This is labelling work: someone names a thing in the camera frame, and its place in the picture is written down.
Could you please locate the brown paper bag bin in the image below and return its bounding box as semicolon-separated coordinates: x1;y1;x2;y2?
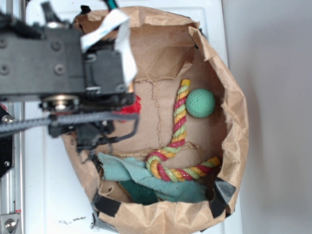
62;6;249;234

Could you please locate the multicolour twisted rope toy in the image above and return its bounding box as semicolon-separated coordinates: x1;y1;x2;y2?
146;79;220;182

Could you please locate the grey braided cable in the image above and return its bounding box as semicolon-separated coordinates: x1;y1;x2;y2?
0;112;140;161

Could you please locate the black metal bracket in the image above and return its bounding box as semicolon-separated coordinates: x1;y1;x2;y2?
0;103;14;179

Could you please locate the red paper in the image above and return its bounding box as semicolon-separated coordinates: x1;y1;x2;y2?
116;95;141;115

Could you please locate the aluminium frame rail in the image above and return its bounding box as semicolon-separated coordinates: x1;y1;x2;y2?
0;0;26;234

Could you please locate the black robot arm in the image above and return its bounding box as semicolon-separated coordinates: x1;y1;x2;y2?
0;0;139;151

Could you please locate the red black wire bundle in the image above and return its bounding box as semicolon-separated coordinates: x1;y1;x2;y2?
102;0;120;12

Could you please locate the green textured ball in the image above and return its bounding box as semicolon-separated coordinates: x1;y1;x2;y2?
186;89;215;118

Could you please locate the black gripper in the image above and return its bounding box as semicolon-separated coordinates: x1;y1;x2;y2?
0;1;137;151

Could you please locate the white ribbon cable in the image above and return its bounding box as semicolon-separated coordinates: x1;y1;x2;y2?
80;9;137;85

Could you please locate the teal cloth towel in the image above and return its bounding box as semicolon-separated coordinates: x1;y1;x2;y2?
97;153;207;205

